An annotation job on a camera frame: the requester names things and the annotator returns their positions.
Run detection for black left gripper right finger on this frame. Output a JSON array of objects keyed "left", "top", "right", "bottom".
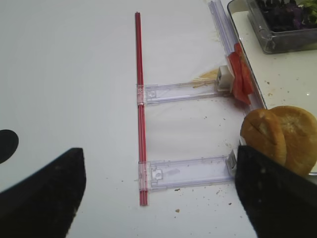
[{"left": 235, "top": 146, "right": 317, "bottom": 238}]

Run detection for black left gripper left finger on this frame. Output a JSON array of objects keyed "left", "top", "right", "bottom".
[{"left": 0, "top": 148, "right": 86, "bottom": 238}]

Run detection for bun slice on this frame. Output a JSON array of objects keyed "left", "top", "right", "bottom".
[
  {"left": 270, "top": 106, "right": 317, "bottom": 177},
  {"left": 240, "top": 109, "right": 287, "bottom": 166}
]

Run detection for tomato slices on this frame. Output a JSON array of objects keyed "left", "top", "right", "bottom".
[{"left": 228, "top": 43, "right": 254, "bottom": 105}]

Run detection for green lettuce shreds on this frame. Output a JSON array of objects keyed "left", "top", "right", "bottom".
[{"left": 300, "top": 0, "right": 317, "bottom": 12}]

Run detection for white lower pusher block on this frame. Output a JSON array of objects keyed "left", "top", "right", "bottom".
[{"left": 226, "top": 148, "right": 238, "bottom": 177}]

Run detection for white pusher block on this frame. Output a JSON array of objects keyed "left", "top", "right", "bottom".
[
  {"left": 226, "top": 148, "right": 238, "bottom": 177},
  {"left": 215, "top": 65, "right": 234, "bottom": 93}
]

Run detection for left red strip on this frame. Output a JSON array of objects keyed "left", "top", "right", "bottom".
[{"left": 134, "top": 11, "right": 151, "bottom": 207}]

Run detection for white metal tray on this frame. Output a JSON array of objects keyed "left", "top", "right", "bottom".
[{"left": 227, "top": 0, "right": 317, "bottom": 177}]

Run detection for white upper pusher block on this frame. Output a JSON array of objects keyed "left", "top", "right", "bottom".
[{"left": 215, "top": 65, "right": 234, "bottom": 93}]

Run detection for clear plastic salad box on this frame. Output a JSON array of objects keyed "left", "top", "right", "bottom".
[{"left": 246, "top": 0, "right": 317, "bottom": 54}]

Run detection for purple cabbage shreds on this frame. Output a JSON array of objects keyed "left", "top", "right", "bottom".
[{"left": 256, "top": 0, "right": 317, "bottom": 32}]

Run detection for left lower clear rail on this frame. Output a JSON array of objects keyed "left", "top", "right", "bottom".
[{"left": 138, "top": 156, "right": 233, "bottom": 191}]

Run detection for left upper clear rail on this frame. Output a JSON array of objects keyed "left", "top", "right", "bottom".
[{"left": 137, "top": 80, "right": 227, "bottom": 105}]

